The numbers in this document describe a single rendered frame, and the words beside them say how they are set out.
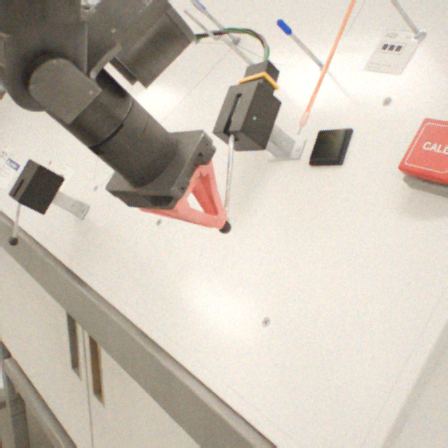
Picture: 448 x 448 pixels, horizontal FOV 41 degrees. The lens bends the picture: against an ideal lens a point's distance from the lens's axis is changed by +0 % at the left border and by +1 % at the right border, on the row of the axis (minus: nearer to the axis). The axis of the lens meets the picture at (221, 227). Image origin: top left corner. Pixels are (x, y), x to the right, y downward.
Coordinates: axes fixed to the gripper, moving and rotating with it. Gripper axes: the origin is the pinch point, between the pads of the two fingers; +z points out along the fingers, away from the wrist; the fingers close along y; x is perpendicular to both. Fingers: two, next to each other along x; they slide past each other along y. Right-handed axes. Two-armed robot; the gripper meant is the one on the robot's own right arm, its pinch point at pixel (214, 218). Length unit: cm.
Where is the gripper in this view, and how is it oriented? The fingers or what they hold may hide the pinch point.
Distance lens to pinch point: 58.5
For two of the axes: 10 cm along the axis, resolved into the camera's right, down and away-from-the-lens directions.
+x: -4.4, 8.4, -3.3
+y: -6.7, -0.6, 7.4
